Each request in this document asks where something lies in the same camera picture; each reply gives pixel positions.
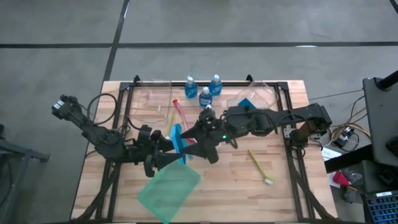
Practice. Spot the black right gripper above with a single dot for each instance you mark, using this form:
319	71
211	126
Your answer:
214	127

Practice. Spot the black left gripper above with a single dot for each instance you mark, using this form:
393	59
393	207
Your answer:
146	151

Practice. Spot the light blue sponge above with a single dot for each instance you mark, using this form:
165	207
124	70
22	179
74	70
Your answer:
178	140

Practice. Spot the yellow-green dish brush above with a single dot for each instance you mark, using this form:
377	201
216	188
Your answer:
170	119
269	181

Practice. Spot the blue scouring pad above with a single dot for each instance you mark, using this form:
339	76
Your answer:
247	103

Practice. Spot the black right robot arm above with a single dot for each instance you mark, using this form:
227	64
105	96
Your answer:
280	119

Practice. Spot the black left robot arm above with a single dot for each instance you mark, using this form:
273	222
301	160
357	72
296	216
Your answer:
93	132

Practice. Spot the translucent green tray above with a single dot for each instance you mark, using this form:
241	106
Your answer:
168	193

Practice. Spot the pink dish brush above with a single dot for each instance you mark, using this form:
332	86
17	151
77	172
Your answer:
175	101

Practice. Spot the narrow clear plastic bin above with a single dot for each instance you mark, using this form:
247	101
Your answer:
149	93

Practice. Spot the wide clear plastic bin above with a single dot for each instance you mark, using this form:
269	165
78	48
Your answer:
264	93

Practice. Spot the white paper sheet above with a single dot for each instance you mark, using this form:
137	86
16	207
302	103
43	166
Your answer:
331	153

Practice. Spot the power supply box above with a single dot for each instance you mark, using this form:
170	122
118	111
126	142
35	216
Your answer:
343	138

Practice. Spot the red object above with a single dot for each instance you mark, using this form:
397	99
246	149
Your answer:
340	179

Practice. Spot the grey metal stand leg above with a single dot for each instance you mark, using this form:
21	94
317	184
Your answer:
18	152

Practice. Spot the black stand beam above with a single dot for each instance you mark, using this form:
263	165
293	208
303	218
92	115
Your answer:
348	160

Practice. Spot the dark grey equipment cabinet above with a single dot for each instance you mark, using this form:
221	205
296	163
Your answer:
382	118

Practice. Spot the blue-lit keyboard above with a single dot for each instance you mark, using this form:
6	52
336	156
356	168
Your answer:
384	208

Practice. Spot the black pole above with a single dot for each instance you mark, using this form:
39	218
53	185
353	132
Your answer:
390	81

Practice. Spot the black metal table frame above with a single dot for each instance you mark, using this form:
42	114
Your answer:
236	83

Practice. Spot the grey metal base bracket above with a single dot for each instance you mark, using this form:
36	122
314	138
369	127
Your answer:
287	132

